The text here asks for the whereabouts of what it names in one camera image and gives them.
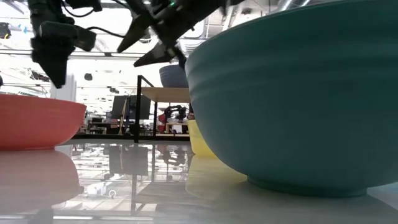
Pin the white pillar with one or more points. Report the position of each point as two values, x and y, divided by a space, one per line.
66 90

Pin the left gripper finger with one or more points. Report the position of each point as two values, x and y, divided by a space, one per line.
56 71

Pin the black round ceiling speaker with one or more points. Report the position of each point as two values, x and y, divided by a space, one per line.
88 76

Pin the black desk monitor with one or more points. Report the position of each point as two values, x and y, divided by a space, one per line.
140 107

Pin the red bowl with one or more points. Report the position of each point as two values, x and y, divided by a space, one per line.
34 121

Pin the blue bowl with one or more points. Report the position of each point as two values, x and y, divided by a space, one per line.
174 76

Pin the red background object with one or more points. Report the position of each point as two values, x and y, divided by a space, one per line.
161 119

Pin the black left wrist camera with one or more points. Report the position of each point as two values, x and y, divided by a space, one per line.
85 39

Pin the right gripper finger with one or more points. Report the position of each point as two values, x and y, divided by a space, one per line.
135 32
155 55

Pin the yellow translucent bowl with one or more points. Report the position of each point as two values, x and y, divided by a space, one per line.
199 140

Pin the black-framed wooden shelf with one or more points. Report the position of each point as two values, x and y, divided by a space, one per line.
164 94

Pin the large teal bowl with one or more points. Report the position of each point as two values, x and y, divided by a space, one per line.
295 102

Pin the person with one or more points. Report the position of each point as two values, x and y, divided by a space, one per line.
191 116

